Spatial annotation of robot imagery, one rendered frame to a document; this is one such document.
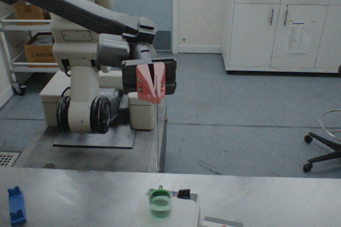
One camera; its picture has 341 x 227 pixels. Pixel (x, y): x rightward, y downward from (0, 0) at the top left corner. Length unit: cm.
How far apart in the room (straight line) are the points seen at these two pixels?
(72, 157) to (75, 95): 32
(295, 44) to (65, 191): 261
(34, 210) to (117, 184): 21
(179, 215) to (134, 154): 91
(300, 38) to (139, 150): 201
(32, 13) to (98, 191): 212
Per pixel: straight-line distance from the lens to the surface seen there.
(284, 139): 239
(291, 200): 89
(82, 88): 144
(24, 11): 283
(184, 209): 70
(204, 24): 356
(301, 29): 312
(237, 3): 293
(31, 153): 171
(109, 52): 65
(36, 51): 289
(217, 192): 87
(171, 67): 61
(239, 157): 215
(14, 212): 85
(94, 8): 77
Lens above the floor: 137
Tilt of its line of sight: 30 degrees down
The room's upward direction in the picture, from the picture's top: straight up
